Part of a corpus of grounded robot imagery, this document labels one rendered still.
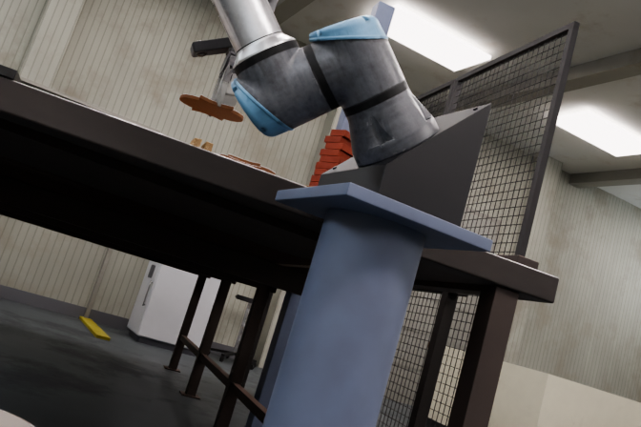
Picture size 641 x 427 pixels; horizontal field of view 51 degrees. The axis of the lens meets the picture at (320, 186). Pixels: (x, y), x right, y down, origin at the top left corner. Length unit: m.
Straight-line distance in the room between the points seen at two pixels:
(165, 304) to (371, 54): 5.69
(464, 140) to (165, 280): 5.64
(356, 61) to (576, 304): 9.73
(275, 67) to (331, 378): 0.49
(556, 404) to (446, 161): 4.96
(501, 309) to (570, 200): 9.08
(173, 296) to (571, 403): 3.67
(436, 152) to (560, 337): 9.47
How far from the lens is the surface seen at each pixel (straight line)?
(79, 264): 7.32
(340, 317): 1.02
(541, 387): 5.89
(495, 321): 1.50
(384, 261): 1.03
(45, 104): 1.27
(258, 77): 1.09
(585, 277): 10.78
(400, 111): 1.08
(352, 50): 1.07
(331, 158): 2.26
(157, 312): 6.62
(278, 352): 3.35
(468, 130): 1.13
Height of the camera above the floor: 0.67
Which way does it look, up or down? 11 degrees up
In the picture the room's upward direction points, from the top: 17 degrees clockwise
